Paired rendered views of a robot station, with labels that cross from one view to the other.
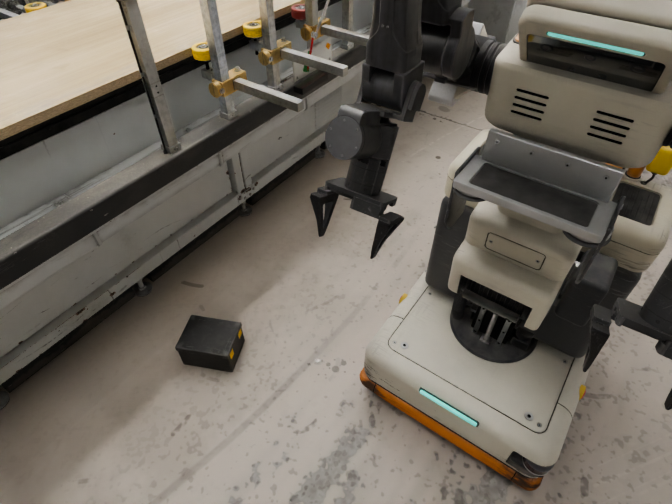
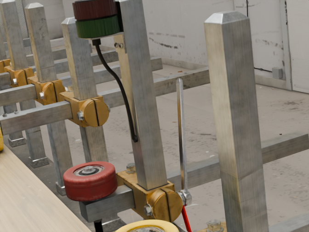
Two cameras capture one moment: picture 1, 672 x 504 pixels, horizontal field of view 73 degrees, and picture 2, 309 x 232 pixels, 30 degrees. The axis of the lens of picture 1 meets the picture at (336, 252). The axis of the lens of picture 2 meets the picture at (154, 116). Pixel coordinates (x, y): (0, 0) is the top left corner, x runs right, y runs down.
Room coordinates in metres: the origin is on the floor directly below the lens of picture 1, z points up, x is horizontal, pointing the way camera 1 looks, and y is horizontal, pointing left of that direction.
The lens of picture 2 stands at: (1.45, 0.80, 1.20)
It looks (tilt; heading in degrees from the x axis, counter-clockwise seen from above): 15 degrees down; 300
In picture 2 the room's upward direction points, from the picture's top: 8 degrees counter-clockwise
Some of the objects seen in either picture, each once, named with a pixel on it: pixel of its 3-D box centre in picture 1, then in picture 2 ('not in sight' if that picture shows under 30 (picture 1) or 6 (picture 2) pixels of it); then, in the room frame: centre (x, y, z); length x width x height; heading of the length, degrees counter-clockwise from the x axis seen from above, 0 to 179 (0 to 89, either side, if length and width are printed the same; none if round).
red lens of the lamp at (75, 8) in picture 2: not in sight; (94, 8); (1.91, 0.13, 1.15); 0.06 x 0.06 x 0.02
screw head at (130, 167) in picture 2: not in sight; (131, 167); (1.94, 0.05, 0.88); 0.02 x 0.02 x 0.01
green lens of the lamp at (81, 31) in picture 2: not in sight; (98, 26); (1.91, 0.13, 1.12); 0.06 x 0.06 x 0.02
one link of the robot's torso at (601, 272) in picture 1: (532, 287); not in sight; (0.70, -0.47, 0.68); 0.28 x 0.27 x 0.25; 55
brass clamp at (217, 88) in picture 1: (228, 83); not in sight; (1.49, 0.37, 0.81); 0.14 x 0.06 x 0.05; 145
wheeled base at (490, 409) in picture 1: (484, 345); not in sight; (0.87, -0.52, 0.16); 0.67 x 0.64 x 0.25; 145
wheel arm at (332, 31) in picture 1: (341, 34); (203, 173); (1.85, -0.02, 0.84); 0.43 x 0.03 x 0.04; 55
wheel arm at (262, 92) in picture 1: (250, 88); not in sight; (1.46, 0.29, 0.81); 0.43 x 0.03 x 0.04; 55
